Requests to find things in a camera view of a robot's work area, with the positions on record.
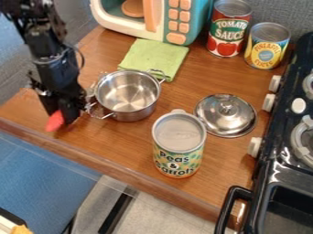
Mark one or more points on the yellow pineapple can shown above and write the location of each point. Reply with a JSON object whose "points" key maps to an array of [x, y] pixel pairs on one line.
{"points": [[265, 48]]}

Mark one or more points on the silver pot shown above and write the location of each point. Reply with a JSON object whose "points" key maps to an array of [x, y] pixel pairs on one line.
{"points": [[126, 94]]}

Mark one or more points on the toy stove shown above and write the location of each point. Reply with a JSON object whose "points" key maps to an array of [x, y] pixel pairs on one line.
{"points": [[285, 170]]}

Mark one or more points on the red tomato sauce can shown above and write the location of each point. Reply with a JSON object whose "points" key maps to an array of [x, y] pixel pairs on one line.
{"points": [[228, 30]]}

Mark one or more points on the silver lid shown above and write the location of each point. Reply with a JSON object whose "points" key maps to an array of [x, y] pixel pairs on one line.
{"points": [[225, 117]]}

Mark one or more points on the toy microwave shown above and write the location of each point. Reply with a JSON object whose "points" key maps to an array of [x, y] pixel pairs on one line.
{"points": [[179, 18]]}

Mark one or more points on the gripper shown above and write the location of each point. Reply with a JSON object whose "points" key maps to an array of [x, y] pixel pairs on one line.
{"points": [[57, 74]]}

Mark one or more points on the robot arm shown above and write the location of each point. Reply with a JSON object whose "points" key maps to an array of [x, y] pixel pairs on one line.
{"points": [[38, 29]]}

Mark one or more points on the green cloth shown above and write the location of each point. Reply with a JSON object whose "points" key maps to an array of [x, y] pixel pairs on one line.
{"points": [[157, 56]]}

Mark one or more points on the green peas and carrots can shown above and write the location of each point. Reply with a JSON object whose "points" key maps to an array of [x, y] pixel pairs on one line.
{"points": [[178, 152]]}

